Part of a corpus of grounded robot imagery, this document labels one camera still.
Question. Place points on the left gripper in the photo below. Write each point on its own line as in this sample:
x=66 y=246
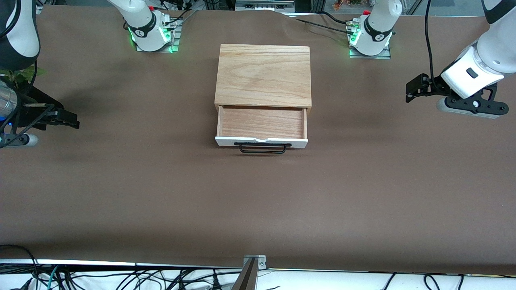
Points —
x=434 y=85

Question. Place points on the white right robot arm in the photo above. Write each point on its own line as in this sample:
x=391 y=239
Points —
x=143 y=24

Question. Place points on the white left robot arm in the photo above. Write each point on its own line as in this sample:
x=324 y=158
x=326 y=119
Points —
x=377 y=28

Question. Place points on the light wooden drawer cabinet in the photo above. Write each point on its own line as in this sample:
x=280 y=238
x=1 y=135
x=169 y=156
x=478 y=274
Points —
x=263 y=74

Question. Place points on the red rose with leaves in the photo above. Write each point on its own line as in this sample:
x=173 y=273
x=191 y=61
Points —
x=24 y=74

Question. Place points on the grey power strip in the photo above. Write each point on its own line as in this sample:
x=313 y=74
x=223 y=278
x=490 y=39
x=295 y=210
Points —
x=262 y=6

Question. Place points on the brown table cover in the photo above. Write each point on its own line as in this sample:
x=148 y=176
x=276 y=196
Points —
x=258 y=201

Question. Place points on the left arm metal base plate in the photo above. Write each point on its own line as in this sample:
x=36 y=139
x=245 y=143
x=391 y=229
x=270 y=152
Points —
x=383 y=55

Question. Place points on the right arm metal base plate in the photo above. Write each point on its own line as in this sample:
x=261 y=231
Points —
x=175 y=40

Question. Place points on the metal camera post with bracket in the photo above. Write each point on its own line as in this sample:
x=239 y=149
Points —
x=250 y=269

